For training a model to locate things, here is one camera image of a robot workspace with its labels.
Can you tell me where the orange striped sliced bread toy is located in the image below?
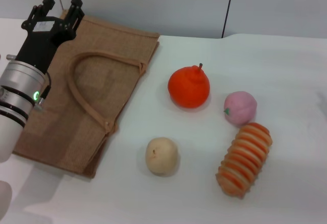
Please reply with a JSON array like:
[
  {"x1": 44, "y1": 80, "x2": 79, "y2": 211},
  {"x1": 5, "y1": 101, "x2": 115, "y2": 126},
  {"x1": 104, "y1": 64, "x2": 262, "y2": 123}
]
[{"x1": 216, "y1": 122, "x2": 273, "y2": 199}]

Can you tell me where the brown jute handbag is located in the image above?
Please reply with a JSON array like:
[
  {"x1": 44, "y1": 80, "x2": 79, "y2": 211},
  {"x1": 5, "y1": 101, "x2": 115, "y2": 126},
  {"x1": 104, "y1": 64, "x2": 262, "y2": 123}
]
[{"x1": 12, "y1": 9, "x2": 160, "y2": 181}]

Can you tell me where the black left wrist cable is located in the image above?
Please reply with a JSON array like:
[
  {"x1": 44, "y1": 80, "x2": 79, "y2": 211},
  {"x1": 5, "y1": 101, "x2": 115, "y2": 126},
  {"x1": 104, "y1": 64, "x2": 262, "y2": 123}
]
[{"x1": 37, "y1": 72, "x2": 52, "y2": 107}]

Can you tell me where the beige toy potato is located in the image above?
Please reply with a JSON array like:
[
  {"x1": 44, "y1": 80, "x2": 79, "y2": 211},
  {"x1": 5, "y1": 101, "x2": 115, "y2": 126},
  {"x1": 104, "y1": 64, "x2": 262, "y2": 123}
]
[{"x1": 145, "y1": 137, "x2": 179, "y2": 176}]

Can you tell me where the dark vertical wall strip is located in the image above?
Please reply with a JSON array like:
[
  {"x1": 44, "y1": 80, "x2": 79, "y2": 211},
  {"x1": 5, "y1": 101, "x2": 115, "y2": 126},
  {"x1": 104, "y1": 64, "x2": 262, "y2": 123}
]
[{"x1": 221, "y1": 0, "x2": 237, "y2": 39}]

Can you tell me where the orange toy fruit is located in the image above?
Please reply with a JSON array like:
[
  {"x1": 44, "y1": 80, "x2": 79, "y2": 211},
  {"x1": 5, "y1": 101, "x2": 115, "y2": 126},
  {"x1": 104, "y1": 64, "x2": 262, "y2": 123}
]
[{"x1": 168, "y1": 62, "x2": 211, "y2": 109}]

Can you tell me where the pink toy peach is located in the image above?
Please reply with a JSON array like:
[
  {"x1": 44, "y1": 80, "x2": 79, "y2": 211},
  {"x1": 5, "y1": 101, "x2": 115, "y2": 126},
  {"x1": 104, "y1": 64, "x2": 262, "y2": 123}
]
[{"x1": 224, "y1": 91, "x2": 258, "y2": 126}]

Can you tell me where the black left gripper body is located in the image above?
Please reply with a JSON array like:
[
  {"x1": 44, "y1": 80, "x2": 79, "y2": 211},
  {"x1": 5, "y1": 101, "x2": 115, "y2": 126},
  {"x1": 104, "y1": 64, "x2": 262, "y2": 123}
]
[{"x1": 15, "y1": 15, "x2": 77, "y2": 73}]

